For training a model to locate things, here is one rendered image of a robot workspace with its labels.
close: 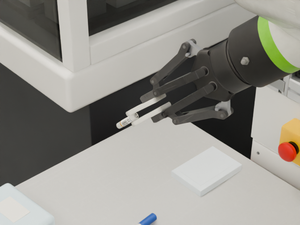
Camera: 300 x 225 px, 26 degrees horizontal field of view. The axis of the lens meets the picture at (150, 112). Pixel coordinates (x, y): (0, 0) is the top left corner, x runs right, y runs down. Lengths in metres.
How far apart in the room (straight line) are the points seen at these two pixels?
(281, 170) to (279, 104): 0.16
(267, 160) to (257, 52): 0.61
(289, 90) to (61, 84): 0.51
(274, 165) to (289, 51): 0.62
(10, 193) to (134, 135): 0.34
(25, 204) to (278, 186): 0.52
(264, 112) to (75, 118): 0.51
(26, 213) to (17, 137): 0.77
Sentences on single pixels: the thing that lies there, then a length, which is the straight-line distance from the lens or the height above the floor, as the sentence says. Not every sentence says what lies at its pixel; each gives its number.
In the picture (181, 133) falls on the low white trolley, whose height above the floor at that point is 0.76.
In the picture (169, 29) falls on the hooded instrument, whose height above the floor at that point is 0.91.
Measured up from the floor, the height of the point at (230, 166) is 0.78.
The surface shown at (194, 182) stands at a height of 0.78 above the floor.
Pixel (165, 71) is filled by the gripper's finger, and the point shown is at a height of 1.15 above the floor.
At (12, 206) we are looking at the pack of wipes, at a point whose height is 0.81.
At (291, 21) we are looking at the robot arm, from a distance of 0.70.
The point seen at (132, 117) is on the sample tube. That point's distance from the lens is 1.07.
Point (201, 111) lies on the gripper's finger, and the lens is 0.98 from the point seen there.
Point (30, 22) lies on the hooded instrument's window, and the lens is 1.53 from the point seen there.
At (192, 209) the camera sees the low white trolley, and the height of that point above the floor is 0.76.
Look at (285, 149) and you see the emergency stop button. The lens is 1.29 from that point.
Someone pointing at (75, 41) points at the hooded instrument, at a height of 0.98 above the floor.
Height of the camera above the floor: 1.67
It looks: 35 degrees down
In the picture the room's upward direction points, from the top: straight up
